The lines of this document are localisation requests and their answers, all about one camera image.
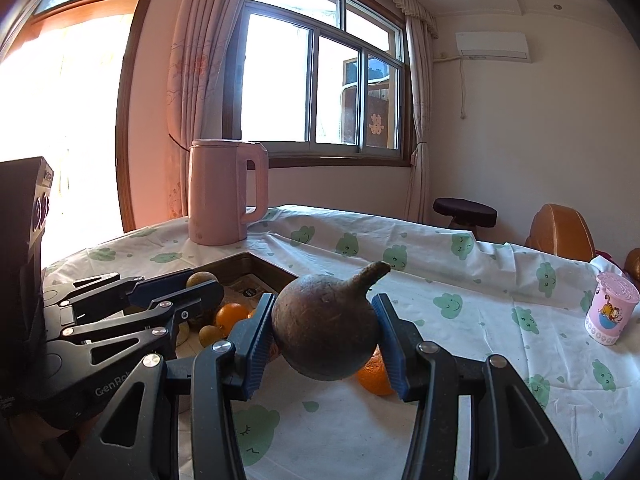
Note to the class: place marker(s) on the small yellow round fruit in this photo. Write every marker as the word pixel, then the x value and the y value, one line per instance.
pixel 202 278
pixel 210 335

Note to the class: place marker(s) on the printed paper sheet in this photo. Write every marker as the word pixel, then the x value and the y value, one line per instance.
pixel 250 290

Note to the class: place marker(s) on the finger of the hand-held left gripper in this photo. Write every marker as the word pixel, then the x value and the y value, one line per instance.
pixel 195 300
pixel 165 287

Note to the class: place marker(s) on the sliding glass window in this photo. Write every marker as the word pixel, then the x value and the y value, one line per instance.
pixel 280 85

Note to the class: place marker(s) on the white green-printed tablecloth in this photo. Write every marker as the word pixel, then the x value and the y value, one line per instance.
pixel 475 310

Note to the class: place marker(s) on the wooden framed glass door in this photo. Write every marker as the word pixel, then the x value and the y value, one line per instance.
pixel 125 135

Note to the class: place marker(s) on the brown round stemmed fruit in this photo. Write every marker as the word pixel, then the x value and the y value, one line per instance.
pixel 320 325

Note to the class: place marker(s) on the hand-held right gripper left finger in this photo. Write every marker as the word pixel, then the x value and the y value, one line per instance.
pixel 257 355

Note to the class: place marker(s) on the pink electric kettle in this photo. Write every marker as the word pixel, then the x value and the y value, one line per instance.
pixel 215 195

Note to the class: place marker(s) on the smooth orange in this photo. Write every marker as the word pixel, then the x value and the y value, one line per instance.
pixel 375 374
pixel 231 316

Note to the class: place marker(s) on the brown wooden chair back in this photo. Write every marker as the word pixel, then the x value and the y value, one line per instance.
pixel 560 232

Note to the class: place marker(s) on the white air conditioner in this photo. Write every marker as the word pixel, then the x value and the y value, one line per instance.
pixel 492 46

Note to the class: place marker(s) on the black round stool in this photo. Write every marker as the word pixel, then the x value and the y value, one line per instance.
pixel 465 210

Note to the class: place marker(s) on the pink cartoon lidded cup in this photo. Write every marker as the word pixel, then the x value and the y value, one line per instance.
pixel 610 310

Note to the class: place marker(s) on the brown leather sofa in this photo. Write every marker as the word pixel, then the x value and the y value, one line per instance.
pixel 634 265

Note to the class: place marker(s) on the pink metal tin box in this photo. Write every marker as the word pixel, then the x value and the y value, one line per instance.
pixel 270 270

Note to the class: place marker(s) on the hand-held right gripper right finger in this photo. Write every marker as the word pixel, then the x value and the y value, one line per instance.
pixel 395 360

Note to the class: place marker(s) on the dark passion fruit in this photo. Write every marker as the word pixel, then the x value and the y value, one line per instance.
pixel 202 321

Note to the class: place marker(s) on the pale pink curtain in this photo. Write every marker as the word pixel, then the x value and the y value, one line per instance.
pixel 420 110
pixel 200 60

